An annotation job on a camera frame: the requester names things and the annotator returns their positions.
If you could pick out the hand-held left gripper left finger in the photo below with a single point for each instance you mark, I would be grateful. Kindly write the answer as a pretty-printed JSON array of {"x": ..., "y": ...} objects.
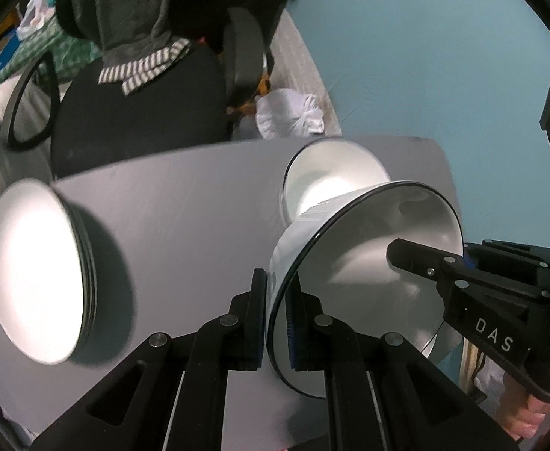
[{"x": 256, "y": 319}]

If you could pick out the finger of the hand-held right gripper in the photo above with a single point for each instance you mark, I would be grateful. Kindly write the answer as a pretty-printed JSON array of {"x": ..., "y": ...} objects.
[
  {"x": 514, "y": 256},
  {"x": 416, "y": 259}
]

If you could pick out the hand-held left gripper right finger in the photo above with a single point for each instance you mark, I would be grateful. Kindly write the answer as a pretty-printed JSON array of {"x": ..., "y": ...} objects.
[{"x": 295, "y": 329}]

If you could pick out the white bowl black rim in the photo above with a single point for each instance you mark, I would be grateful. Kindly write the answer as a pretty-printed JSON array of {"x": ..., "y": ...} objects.
[
  {"x": 373, "y": 244},
  {"x": 331, "y": 174}
]

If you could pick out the white plate black rim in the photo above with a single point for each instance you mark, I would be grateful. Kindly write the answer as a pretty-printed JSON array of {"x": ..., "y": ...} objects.
[
  {"x": 95, "y": 286},
  {"x": 90, "y": 286},
  {"x": 31, "y": 268}
]

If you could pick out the person's right hand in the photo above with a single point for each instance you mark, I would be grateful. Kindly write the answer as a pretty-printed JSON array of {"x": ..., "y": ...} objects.
[{"x": 524, "y": 413}]

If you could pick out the white plastic bag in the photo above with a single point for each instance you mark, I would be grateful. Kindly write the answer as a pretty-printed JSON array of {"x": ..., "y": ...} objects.
[
  {"x": 33, "y": 11},
  {"x": 291, "y": 112}
]

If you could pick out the orange yellow toy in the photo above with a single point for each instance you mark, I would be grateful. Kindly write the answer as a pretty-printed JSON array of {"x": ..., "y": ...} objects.
[{"x": 263, "y": 88}]

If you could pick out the black office chair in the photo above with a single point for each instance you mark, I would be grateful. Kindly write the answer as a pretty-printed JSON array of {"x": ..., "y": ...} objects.
[{"x": 139, "y": 103}]

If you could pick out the green checkered blanket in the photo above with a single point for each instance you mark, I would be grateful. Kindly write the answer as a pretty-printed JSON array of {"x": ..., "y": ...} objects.
[{"x": 70, "y": 54}]

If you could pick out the grey hoodie striped cuffs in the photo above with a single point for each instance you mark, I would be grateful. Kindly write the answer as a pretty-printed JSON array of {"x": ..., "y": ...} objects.
[{"x": 129, "y": 14}]

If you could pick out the blue flat box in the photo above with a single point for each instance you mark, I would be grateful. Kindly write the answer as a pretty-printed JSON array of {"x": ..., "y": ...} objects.
[{"x": 0, "y": 63}]

